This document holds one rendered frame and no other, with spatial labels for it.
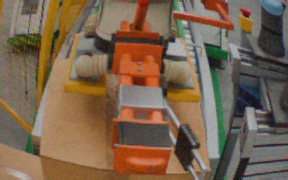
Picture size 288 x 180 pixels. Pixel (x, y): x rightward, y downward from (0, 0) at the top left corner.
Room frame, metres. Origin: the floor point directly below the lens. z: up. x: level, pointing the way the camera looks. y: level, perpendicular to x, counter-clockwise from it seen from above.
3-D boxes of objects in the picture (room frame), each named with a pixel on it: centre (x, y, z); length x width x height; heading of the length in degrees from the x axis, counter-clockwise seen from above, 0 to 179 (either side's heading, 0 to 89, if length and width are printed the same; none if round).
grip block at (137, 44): (1.09, 0.02, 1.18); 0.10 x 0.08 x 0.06; 95
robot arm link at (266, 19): (1.75, -0.46, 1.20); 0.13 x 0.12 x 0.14; 163
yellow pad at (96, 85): (1.33, 0.14, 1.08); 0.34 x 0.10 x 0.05; 5
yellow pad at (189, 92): (1.35, -0.05, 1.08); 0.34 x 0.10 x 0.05; 5
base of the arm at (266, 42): (1.75, -0.46, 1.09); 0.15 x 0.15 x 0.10
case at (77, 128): (1.34, 0.06, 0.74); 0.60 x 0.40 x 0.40; 5
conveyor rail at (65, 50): (2.87, 0.41, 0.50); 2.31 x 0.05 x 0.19; 1
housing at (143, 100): (0.88, 0.00, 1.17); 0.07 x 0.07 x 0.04; 5
